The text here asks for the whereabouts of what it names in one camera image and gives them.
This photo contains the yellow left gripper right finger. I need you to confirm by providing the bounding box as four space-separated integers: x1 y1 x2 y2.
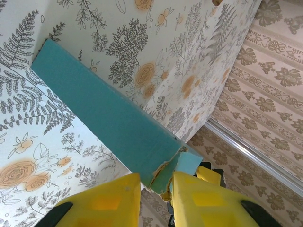
171 170 284 227

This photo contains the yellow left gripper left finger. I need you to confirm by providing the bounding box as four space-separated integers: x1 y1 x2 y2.
46 172 143 227

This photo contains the blue white paper box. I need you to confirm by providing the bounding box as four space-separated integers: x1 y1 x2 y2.
30 38 204 201

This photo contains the aluminium frame post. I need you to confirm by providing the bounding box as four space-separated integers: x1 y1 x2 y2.
205 117 303 195

